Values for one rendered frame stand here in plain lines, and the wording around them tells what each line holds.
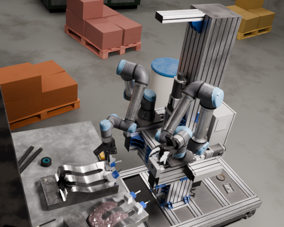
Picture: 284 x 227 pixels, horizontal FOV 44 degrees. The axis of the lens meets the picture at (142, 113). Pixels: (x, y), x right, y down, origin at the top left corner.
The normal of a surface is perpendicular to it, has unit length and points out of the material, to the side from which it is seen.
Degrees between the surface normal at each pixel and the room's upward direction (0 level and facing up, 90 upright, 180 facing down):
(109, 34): 90
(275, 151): 0
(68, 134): 0
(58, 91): 90
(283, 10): 90
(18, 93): 90
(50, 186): 0
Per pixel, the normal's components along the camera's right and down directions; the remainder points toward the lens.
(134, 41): 0.68, 0.49
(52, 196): 0.12, -0.81
